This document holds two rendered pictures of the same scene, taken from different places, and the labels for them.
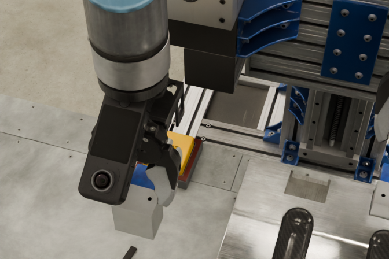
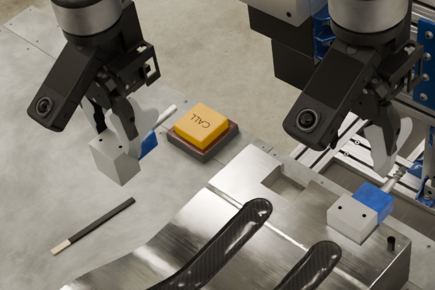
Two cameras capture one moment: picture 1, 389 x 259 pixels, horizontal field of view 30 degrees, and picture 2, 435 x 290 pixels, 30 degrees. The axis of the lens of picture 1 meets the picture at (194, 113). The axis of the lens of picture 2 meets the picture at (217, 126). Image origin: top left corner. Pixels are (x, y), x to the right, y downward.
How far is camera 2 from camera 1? 44 cm
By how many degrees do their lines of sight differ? 21
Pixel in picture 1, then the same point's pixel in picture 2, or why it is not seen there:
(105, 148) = (55, 80)
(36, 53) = (241, 37)
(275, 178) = (260, 168)
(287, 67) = not seen: hidden behind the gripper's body
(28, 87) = (221, 68)
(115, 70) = (58, 13)
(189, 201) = (200, 175)
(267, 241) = (221, 219)
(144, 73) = (80, 21)
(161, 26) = not seen: outside the picture
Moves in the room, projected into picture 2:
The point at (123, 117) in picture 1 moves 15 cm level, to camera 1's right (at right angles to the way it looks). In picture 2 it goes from (75, 58) to (192, 85)
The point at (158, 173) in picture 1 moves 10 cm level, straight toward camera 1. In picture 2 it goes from (116, 121) to (81, 184)
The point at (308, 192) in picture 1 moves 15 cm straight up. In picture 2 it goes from (292, 191) to (285, 114)
